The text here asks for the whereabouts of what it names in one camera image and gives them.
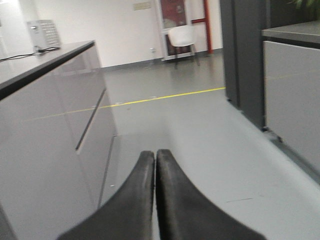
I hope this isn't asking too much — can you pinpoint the white chair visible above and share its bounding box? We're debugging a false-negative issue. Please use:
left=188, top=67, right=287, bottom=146
left=168, top=25, right=200, bottom=69

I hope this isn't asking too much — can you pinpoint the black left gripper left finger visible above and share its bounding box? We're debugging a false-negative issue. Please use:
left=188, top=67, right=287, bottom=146
left=59, top=151, right=155, bottom=240

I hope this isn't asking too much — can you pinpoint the dark grey tall cabinet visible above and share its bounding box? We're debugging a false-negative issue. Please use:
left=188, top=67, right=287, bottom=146
left=219, top=0, right=267, bottom=129

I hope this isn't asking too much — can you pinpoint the glass door with red frame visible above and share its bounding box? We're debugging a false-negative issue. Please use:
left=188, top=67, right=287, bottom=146
left=154, top=0, right=213, bottom=63

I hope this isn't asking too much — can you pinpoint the yellow floor tape line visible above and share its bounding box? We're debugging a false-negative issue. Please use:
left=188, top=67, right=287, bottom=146
left=22, top=86, right=226, bottom=122

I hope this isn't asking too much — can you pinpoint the black power cable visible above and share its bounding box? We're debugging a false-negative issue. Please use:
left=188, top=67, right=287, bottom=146
left=0, top=45, right=61, bottom=63

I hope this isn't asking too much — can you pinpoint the grey box appliance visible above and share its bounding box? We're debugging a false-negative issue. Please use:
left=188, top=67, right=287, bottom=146
left=27, top=19, right=61, bottom=49

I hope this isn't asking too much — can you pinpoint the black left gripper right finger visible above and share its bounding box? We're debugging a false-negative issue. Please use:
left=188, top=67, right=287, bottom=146
left=155, top=149, right=265, bottom=240

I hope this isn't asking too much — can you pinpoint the white cabinet with stone top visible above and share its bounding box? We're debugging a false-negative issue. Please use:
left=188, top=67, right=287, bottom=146
left=261, top=20, right=320, bottom=173

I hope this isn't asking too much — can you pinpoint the grey glossy counter cabinet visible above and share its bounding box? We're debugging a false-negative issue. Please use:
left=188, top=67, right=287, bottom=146
left=0, top=42, right=116, bottom=240

